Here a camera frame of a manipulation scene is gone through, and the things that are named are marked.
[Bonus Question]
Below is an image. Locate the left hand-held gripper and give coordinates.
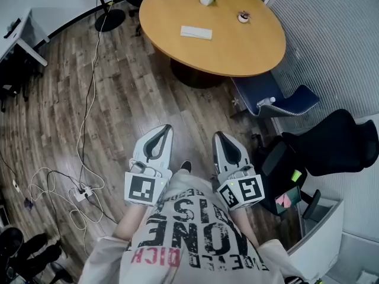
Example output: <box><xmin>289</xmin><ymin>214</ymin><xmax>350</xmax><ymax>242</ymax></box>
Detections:
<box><xmin>124</xmin><ymin>124</ymin><xmax>174</xmax><ymax>208</ymax></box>

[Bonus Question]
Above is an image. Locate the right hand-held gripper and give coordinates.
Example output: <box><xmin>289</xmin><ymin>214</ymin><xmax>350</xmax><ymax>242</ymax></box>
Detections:
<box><xmin>212</xmin><ymin>131</ymin><xmax>265</xmax><ymax>211</ymax></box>

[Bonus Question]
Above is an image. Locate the white box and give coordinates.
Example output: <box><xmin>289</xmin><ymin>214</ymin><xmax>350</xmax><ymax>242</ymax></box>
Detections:
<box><xmin>180</xmin><ymin>25</ymin><xmax>213</xmax><ymax>41</ymax></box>

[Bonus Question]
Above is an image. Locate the person's left forearm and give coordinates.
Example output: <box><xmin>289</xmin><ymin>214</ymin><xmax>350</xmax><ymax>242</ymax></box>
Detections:
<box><xmin>114</xmin><ymin>204</ymin><xmax>149</xmax><ymax>242</ymax></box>

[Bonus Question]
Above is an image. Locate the person's right forearm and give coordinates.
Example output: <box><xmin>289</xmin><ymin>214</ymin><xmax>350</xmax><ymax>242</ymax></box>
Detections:
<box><xmin>229</xmin><ymin>207</ymin><xmax>261</xmax><ymax>248</ymax></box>

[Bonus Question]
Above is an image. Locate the clear water bottle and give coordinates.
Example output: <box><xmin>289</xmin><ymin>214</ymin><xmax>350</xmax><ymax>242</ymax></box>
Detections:
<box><xmin>256</xmin><ymin>96</ymin><xmax>277</xmax><ymax>108</ymax></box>

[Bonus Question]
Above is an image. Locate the pink paper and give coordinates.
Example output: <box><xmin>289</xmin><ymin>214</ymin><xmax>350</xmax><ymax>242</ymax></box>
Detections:
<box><xmin>275</xmin><ymin>192</ymin><xmax>292</xmax><ymax>209</ymax></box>

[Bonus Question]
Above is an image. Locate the blue chair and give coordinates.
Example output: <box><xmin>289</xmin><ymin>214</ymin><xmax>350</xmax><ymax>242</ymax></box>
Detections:
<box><xmin>230</xmin><ymin>69</ymin><xmax>321</xmax><ymax>118</ymax></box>

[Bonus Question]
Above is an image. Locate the white power strip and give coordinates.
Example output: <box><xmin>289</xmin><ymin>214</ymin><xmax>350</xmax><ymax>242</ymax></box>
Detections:
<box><xmin>72</xmin><ymin>186</ymin><xmax>93</xmax><ymax>202</ymax></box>

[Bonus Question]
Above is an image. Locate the person's printed grey shirt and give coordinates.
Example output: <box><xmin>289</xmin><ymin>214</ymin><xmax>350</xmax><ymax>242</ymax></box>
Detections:
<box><xmin>78</xmin><ymin>172</ymin><xmax>306</xmax><ymax>284</ymax></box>

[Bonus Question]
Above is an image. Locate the black mesh office chair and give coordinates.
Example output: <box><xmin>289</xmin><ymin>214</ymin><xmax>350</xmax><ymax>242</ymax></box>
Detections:
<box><xmin>251</xmin><ymin>108</ymin><xmax>379</xmax><ymax>221</ymax></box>

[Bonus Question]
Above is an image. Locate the black floor fan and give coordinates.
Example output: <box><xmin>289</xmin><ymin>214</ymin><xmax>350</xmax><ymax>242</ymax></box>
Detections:
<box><xmin>70</xmin><ymin>0</ymin><xmax>126</xmax><ymax>33</ymax></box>

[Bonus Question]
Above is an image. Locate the black swivel chair base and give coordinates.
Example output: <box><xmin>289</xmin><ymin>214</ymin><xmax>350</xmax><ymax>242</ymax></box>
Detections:
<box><xmin>0</xmin><ymin>226</ymin><xmax>69</xmax><ymax>284</ymax></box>

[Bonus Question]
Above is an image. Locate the white desk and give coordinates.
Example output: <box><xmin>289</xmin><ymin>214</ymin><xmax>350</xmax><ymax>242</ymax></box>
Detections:
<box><xmin>0</xmin><ymin>7</ymin><xmax>50</xmax><ymax>67</ymax></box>

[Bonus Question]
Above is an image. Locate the dark table pedestal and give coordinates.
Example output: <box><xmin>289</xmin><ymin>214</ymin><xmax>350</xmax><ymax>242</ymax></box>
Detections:
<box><xmin>170</xmin><ymin>58</ymin><xmax>229</xmax><ymax>90</ymax></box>

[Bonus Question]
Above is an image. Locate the long black cable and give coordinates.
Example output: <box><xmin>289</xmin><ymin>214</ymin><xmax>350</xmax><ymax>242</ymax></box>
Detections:
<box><xmin>47</xmin><ymin>66</ymin><xmax>119</xmax><ymax>224</ymax></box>

